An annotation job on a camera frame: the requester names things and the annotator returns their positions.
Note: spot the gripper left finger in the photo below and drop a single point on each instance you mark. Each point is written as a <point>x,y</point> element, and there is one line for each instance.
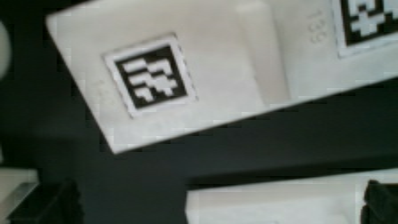
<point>50,206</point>

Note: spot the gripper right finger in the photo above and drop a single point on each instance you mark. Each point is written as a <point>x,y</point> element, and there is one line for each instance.
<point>378,212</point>

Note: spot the white cabinet body box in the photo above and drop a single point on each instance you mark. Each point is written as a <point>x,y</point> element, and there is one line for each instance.
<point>306,201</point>

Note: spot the white cabinet door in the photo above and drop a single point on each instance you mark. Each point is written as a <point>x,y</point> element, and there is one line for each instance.
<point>190,63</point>

